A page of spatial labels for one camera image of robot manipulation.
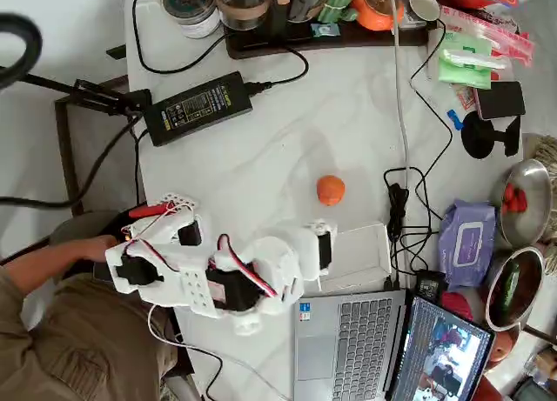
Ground orange fruit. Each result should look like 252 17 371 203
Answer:
316 175 346 207

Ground person left forearm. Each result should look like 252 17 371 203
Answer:
0 238 91 297

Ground white cardboard box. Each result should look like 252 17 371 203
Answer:
319 221 393 294

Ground person left hand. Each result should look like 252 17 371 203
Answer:
84 235 121 262

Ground grey laptop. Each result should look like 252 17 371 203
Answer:
292 287 497 401

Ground small black charger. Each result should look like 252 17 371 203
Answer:
415 269 447 302

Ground wet wipes pack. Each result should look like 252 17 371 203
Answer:
437 198 497 291

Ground red knitted cloth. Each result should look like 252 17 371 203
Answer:
439 290 476 323

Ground red clamp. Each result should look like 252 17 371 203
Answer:
128 203 175 219

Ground black power adapter brick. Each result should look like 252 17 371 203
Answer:
143 70 254 148

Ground black phone stand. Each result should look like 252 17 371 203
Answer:
460 112 522 161

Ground red white printed packet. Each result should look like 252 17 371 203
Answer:
450 83 480 114

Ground thin black adapter lead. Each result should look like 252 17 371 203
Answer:
132 126 150 206

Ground green cucumber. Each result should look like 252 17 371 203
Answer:
499 261 522 316

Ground dark wooden tea tray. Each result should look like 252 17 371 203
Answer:
224 17 439 61

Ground teal candy packet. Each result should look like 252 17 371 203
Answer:
310 22 341 38

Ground steel bowl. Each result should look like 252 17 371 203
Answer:
490 158 554 249

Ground steel pot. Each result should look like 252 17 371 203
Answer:
484 245 557 346

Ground green tissue pack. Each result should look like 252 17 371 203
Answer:
437 46 509 90

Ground black smartphone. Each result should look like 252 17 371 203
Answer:
473 81 527 122

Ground dark bottle cork stopper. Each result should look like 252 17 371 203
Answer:
267 0 293 35

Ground orange round teapot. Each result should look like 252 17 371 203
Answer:
350 0 406 31

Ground green cactus figurine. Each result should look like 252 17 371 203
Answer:
316 0 359 23

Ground beige woven mat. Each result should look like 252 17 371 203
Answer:
521 133 557 189

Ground grey glass tumbler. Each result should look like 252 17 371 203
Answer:
286 0 332 23

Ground glass jar tan band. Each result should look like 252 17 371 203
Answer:
215 0 273 31

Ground grey round stool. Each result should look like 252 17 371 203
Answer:
47 211 131 263

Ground white cup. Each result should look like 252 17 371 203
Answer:
407 0 442 22

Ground olive clothed person body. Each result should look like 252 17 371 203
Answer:
0 265 179 401

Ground round tin dark lid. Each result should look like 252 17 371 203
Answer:
160 0 223 40

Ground green and pink packets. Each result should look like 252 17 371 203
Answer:
439 4 535 68

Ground bundled black cable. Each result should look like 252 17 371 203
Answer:
382 165 441 291

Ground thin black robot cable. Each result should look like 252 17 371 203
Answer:
173 333 225 401

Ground thick white cable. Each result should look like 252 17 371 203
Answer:
386 0 413 191

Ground black mains cord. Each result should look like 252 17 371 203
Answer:
242 46 311 94

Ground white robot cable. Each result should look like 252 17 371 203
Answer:
146 304 291 401

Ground black looped cable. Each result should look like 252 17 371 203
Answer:
131 0 230 75

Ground thick black hose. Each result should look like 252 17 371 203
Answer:
0 113 144 211

